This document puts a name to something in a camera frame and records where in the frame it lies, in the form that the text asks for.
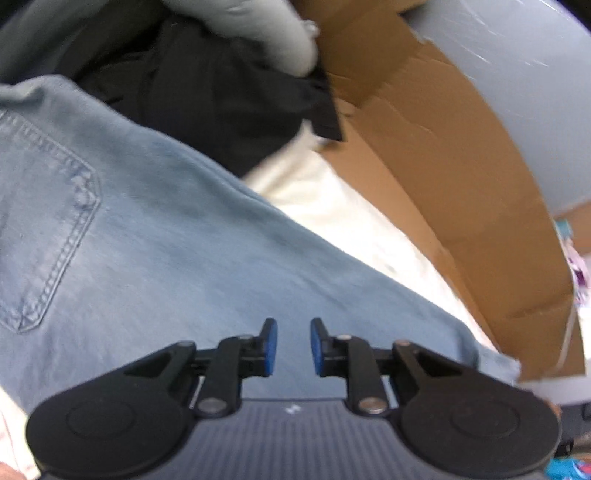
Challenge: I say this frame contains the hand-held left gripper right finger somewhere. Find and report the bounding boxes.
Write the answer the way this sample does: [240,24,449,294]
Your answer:
[310,317,467,416]

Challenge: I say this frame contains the grey neck pillow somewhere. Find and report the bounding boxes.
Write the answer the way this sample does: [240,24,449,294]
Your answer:
[163,0,320,78]

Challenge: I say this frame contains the black cloth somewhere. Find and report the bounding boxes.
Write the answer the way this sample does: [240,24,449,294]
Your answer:
[54,17,345,179]

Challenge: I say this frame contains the printed cream bed sheet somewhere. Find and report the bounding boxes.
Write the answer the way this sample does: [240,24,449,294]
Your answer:
[244,133,500,352]

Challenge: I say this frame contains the plastic-wrapped grey mattress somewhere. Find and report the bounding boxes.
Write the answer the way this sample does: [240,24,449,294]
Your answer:
[401,0,591,219]

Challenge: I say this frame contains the dark grey garment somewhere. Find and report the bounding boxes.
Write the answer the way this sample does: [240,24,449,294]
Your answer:
[0,0,108,85]

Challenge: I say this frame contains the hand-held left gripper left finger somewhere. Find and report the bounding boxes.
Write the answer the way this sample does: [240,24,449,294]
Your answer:
[124,317,279,419]

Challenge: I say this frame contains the light blue denim pants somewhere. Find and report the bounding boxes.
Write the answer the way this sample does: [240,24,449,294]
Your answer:
[0,75,523,480]

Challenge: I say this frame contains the pink packet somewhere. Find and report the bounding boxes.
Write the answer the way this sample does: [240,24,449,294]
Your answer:
[554,217,591,306]

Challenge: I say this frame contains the brown cardboard sheet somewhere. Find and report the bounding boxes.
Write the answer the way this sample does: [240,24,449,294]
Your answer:
[290,0,585,382]

